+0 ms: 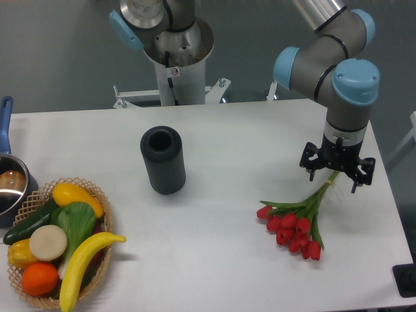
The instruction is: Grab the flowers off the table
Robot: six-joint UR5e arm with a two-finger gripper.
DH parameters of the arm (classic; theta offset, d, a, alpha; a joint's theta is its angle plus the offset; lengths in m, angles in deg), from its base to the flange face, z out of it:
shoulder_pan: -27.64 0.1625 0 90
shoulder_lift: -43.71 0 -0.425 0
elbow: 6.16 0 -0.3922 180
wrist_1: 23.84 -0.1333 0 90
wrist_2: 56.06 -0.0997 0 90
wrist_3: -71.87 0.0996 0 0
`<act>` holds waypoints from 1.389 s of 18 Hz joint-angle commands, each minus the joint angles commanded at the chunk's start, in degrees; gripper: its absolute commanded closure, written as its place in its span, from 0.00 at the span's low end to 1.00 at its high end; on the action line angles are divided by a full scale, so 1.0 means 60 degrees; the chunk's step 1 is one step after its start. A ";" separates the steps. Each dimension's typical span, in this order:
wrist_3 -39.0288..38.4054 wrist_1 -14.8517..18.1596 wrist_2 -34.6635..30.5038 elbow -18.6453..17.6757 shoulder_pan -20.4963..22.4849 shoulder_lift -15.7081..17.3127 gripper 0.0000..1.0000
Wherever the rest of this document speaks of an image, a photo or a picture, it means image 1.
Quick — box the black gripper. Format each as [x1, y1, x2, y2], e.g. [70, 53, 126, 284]
[299, 133, 376, 193]

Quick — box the red tulip bouquet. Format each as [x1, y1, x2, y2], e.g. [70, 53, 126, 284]
[256, 171, 339, 261]

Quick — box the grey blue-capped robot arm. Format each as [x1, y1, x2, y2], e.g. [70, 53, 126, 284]
[109, 1, 380, 187]

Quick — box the black device at table edge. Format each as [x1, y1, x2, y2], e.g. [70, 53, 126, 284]
[392, 263, 415, 298]

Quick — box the dark grey ribbed vase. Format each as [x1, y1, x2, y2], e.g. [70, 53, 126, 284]
[140, 125, 186, 195]

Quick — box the yellow banana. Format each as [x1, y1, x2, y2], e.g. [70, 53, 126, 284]
[59, 232, 127, 312]

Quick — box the green bok choy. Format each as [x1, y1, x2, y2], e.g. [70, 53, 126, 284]
[51, 201, 96, 280]

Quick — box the yellow squash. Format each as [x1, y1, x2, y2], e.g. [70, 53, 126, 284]
[52, 183, 104, 219]

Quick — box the woven wicker basket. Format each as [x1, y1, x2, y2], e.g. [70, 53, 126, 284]
[7, 177, 113, 309]

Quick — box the beige round disc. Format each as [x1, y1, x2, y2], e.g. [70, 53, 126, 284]
[29, 225, 68, 261]

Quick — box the orange fruit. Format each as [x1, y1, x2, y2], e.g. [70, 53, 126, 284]
[21, 262, 59, 296]

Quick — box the dark green cucumber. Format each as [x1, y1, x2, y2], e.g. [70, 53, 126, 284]
[3, 198, 58, 245]

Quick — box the yellow bell pepper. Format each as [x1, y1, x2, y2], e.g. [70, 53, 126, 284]
[8, 239, 40, 269]

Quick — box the white frame at right edge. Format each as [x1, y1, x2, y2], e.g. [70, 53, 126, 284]
[385, 111, 415, 172]

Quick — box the black cable on pedestal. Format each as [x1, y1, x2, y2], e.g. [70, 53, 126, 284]
[164, 51, 179, 107]

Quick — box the blue-handled saucepan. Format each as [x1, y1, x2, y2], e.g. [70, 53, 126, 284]
[1, 96, 38, 228]

